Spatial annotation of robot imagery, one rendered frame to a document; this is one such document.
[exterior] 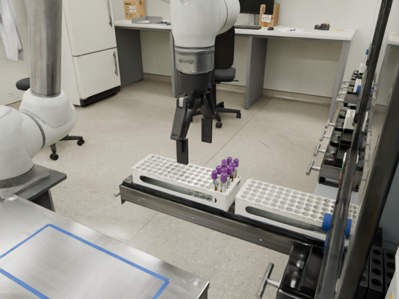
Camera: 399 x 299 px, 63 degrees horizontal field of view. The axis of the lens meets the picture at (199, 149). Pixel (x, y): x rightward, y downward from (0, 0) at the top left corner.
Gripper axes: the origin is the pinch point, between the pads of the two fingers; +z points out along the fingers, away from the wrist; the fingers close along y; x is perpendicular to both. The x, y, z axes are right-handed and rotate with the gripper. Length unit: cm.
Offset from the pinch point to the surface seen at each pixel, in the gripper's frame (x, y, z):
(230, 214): 12.7, 5.8, 13.0
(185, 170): -3.5, -0.7, 8.1
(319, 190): 30.2, -28.5, 21.1
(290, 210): 26.6, 3.0, 8.8
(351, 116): 34, -68, 8
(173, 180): -3.9, 5.0, 8.1
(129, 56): -274, -316, 54
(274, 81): -66, -350, 74
